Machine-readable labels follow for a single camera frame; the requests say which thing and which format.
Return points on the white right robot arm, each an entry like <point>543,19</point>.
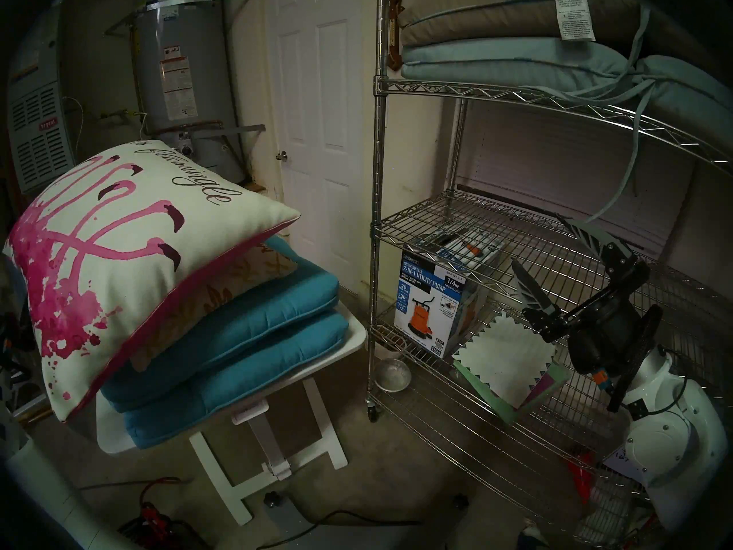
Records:
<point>678,440</point>

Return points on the wooden stick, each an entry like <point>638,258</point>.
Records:
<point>31,417</point>

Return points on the pale blue bench cushion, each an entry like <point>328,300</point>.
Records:
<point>487,59</point>

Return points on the metal bowl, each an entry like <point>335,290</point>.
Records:
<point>393,376</point>

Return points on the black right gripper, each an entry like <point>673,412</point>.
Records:
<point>607,331</point>

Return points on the grey water heater tank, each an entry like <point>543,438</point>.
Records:
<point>183,39</point>

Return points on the red plastic object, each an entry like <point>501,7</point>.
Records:
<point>583,477</point>

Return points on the white box with black print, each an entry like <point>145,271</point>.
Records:
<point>621,463</point>

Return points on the grey furnace unit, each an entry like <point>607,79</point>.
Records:
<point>40,130</point>

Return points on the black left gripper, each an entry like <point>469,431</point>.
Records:
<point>11,337</point>

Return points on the black floor knob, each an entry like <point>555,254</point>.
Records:
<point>272,499</point>
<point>461,501</point>

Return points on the brown bench cushion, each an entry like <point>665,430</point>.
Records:
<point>487,19</point>

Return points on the grey floor plate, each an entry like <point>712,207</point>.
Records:
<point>292,526</point>

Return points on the pink splash print cushion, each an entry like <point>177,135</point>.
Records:
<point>131,251</point>

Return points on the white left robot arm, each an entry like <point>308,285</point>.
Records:
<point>40,491</point>

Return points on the cream floral leaf cushion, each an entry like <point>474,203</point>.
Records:
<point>229,291</point>

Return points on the utility pump cardboard box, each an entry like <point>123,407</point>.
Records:
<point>426,308</point>

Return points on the metal step ladder frame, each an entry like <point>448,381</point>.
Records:
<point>20,394</point>

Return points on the teal tufted seat cushion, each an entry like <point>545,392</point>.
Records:
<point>257,377</point>
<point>269,314</point>

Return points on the purple paper sheet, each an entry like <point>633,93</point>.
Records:
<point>541,391</point>

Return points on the white overbed table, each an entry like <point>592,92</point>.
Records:
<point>329,434</point>

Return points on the white panel door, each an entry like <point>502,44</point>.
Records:
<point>320,153</point>

